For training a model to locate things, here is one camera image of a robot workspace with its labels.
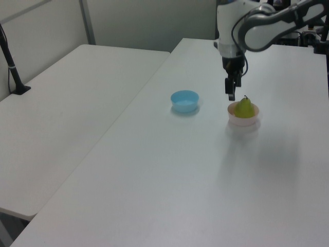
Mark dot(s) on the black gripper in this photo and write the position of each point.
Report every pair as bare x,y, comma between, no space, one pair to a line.
232,65

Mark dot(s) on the blue plastic bowl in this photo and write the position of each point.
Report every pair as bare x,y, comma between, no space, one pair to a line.
184,101

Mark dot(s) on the green pear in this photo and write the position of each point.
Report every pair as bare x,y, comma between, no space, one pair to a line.
244,109

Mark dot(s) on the grey partition frame post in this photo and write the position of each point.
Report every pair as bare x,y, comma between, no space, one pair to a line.
87,23

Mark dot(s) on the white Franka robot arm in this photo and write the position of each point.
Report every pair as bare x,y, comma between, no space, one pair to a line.
226,25

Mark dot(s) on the pink plastic bowl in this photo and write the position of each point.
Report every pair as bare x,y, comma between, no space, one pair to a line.
241,122

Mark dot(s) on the white side table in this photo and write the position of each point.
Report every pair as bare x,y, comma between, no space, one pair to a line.
64,108

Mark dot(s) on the black pole with base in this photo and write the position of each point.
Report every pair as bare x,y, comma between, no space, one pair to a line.
13,69

